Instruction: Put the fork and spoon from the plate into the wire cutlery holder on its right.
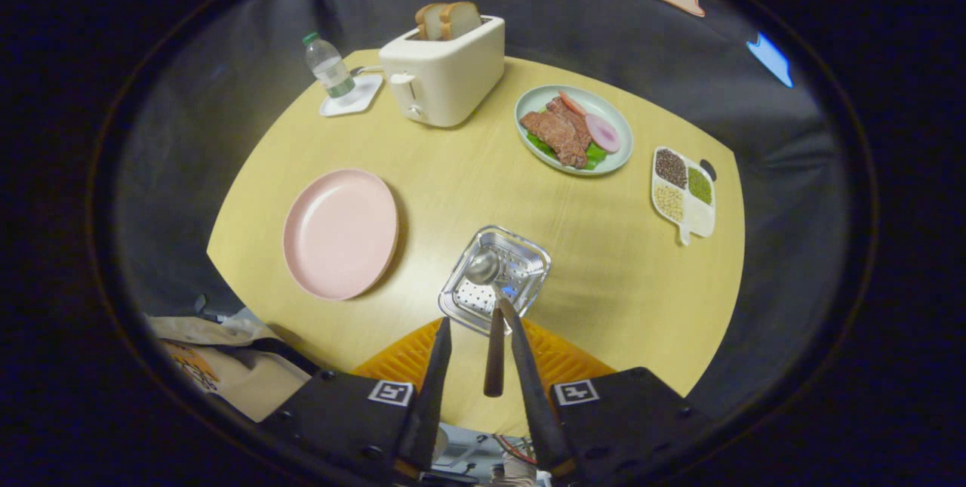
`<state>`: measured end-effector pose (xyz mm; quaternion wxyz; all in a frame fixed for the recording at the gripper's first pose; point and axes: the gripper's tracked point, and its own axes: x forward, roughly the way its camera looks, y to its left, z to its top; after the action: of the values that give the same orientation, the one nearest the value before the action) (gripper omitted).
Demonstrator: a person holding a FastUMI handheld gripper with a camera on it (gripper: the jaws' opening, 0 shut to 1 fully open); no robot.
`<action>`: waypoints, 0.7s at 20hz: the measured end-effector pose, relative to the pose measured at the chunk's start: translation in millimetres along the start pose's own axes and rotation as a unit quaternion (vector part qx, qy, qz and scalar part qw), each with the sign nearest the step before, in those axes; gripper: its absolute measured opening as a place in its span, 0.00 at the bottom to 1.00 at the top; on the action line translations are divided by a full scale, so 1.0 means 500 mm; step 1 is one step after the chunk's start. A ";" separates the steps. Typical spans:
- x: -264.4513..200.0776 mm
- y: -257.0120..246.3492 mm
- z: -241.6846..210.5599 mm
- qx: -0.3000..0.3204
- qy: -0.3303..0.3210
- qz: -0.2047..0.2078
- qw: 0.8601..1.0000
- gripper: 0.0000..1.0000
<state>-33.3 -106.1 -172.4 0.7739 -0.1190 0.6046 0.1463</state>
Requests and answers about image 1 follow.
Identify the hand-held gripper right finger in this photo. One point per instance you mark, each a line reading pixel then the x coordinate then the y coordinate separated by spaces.
pixel 536 396

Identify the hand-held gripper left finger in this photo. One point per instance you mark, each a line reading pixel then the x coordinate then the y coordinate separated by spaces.
pixel 430 396

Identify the pink round plate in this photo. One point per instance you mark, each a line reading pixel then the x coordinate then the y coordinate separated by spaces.
pixel 339 234

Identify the pile of yellow beans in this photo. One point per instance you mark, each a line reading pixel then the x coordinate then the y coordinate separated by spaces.
pixel 669 202

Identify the white divided condiment dish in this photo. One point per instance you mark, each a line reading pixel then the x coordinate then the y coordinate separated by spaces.
pixel 700 221

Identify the green lettuce leaf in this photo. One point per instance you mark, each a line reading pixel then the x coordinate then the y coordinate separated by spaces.
pixel 596 158

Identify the brown steak piece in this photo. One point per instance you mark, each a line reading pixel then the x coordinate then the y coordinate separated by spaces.
pixel 558 136

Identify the pile of dark beans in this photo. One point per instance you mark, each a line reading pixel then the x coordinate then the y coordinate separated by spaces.
pixel 671 168

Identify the pile of green beans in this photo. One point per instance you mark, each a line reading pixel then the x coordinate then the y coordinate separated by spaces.
pixel 699 186

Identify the pink onion slice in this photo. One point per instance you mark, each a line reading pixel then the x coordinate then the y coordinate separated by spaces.
pixel 604 134

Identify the red tomato slice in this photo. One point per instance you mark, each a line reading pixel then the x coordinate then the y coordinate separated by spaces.
pixel 571 102

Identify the pale green plate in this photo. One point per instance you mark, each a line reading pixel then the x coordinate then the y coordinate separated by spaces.
pixel 615 106

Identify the white square coaster tray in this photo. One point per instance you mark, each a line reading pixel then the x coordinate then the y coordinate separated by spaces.
pixel 366 94

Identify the cream white toaster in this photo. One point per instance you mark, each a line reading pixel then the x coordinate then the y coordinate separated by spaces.
pixel 453 79

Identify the clear plastic water bottle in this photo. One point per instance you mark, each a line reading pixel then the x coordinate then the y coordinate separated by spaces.
pixel 330 70

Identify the toast bread slice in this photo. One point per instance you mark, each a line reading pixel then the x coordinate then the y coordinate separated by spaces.
pixel 430 23
pixel 462 19

